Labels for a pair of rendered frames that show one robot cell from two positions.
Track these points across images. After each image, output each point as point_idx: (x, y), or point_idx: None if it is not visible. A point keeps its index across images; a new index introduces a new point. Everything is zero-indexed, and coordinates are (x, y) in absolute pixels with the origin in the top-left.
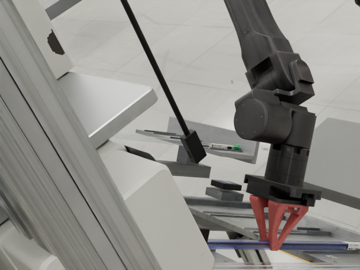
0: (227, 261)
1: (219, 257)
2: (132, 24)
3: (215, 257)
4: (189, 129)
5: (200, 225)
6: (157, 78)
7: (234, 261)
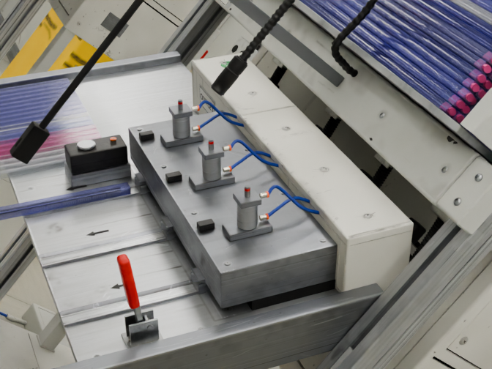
0: (27, 189)
1: (30, 195)
2: (140, 5)
3: (35, 194)
4: (36, 125)
5: (70, 147)
6: (95, 63)
7: (17, 191)
